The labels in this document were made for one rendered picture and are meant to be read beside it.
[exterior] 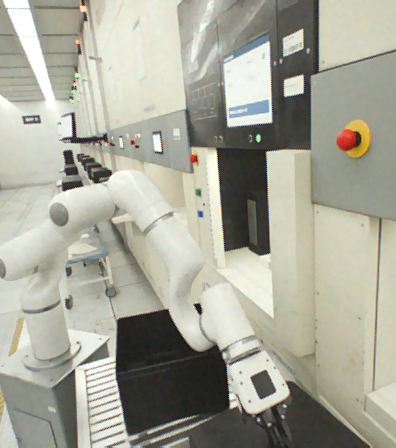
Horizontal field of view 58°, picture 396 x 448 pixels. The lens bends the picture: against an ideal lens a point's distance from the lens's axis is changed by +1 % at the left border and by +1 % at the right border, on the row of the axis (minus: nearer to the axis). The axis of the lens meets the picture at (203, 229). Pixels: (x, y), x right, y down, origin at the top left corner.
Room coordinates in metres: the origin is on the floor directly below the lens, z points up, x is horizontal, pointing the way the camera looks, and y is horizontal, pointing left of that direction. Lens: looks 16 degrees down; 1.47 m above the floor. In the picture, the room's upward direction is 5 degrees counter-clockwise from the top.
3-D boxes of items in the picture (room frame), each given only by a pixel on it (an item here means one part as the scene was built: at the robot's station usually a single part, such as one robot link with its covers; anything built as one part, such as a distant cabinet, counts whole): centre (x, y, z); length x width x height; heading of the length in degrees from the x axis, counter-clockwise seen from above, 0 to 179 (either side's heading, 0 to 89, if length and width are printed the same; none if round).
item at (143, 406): (0.88, 0.13, 0.85); 0.28 x 0.28 x 0.17; 11
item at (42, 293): (1.14, 0.55, 1.07); 0.19 x 0.12 x 0.24; 147
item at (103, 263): (3.48, 1.25, 0.24); 0.97 x 0.52 x 0.48; 22
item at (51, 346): (1.11, 0.57, 0.85); 0.19 x 0.19 x 0.18
